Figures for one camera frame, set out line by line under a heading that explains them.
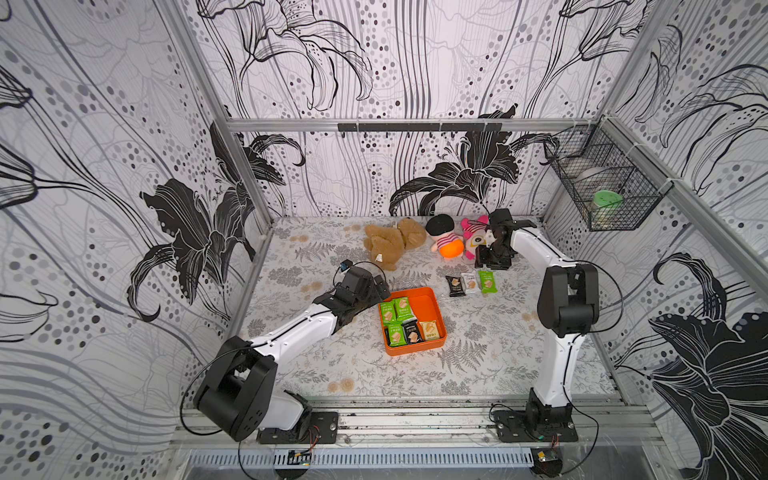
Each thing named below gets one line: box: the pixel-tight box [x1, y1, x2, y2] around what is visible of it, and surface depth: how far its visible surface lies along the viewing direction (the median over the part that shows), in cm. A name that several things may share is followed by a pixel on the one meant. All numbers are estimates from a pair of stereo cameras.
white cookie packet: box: [461, 272, 481, 295], surface depth 100 cm
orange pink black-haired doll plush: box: [425, 214, 465, 259], surface depth 109 cm
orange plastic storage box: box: [378, 286, 447, 356], surface depth 90 cm
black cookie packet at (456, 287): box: [445, 275, 466, 297], surface depth 100 cm
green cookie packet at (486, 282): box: [478, 270, 499, 294], surface depth 103 cm
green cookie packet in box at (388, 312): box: [380, 301, 397, 325], surface depth 92 cm
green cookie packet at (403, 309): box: [394, 296, 415, 322], surface depth 93 cm
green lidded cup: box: [591, 190, 624, 229], surface depth 80 cm
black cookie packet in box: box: [401, 319, 423, 345], surface depth 88 cm
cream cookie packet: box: [419, 320, 440, 341], surface depth 90 cm
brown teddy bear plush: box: [363, 218, 427, 271], surface depth 103 cm
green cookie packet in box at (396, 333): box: [388, 323, 407, 347], surface depth 88 cm
